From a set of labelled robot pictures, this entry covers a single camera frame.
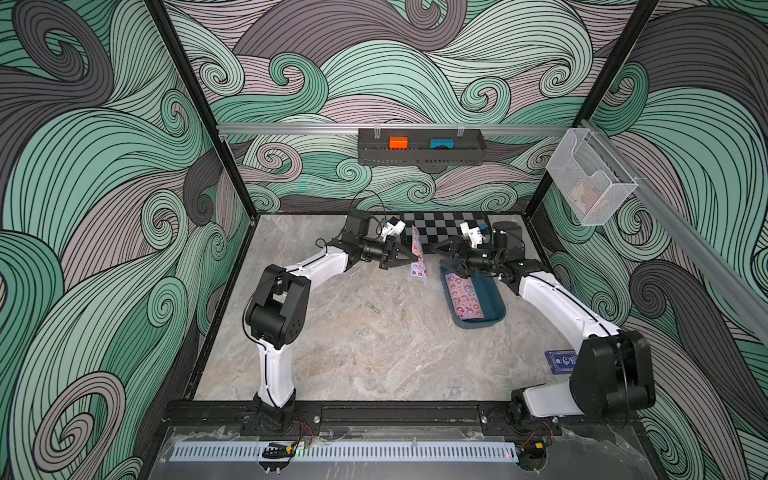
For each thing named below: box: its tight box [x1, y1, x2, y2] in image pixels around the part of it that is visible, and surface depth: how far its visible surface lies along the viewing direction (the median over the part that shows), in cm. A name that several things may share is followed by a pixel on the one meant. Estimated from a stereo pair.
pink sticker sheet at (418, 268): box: [410, 225, 428, 279], surface depth 83 cm
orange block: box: [389, 136, 409, 150], surface depth 95 cm
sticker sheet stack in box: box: [445, 273, 485, 320], surface depth 97 cm
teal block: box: [429, 138, 455, 149], surface depth 97 cm
